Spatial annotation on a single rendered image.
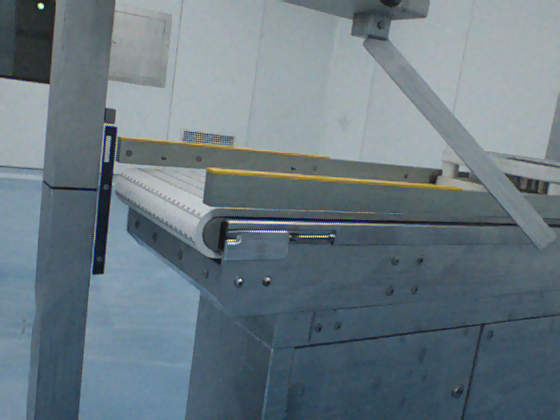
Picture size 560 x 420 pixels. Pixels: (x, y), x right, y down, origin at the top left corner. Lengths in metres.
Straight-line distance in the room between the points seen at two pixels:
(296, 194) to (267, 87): 5.67
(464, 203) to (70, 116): 0.50
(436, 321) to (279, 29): 5.60
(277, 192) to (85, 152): 0.31
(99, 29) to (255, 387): 0.48
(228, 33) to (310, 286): 5.51
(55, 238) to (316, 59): 5.83
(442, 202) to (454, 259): 0.09
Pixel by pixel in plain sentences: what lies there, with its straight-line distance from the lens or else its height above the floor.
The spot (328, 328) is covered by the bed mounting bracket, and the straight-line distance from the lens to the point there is 0.72.
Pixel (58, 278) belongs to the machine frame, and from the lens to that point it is 0.83.
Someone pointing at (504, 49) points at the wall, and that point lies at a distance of 4.83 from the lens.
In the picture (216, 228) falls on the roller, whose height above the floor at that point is 0.78.
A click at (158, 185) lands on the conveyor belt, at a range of 0.69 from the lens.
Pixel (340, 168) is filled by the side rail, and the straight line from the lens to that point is 0.96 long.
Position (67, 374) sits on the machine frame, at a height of 0.50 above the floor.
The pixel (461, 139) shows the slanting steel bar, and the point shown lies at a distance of 0.66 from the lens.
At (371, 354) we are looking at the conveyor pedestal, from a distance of 0.80.
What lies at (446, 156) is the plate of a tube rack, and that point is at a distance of 1.10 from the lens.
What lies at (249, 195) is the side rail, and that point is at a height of 0.81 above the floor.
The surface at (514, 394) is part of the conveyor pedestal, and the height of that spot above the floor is 0.49.
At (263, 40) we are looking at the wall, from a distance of 6.23.
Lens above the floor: 0.90
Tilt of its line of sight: 10 degrees down
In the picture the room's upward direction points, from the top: 8 degrees clockwise
